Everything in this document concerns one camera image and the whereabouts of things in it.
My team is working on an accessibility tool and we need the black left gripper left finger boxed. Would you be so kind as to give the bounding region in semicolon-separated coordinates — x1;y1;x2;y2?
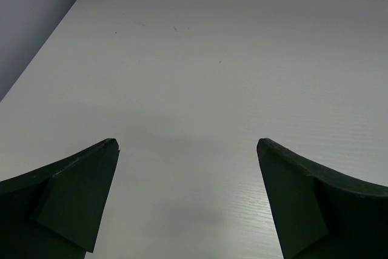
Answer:
1;138;119;258

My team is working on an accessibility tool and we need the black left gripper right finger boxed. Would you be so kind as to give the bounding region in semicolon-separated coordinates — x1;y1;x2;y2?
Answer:
257;138;387;258

